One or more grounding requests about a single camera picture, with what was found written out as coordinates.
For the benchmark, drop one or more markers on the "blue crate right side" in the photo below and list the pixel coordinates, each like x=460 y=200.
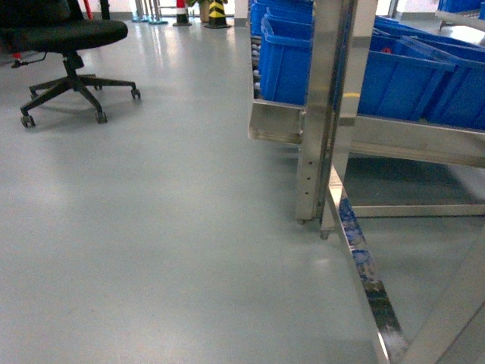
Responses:
x=412 y=75

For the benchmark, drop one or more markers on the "black office chair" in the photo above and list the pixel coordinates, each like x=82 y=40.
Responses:
x=59 y=27

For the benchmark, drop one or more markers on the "steel roller rack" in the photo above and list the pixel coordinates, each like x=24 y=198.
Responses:
x=408 y=286

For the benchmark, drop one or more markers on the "yellow black traffic cone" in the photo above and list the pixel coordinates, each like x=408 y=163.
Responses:
x=217 y=18

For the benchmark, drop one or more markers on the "large blue plastic crate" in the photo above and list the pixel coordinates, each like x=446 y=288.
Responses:
x=285 y=29

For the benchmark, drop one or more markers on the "red white traffic cone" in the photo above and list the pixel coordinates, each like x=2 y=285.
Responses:
x=182 y=15

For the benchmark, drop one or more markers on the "steel upright post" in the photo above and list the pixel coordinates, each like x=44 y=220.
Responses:
x=332 y=31

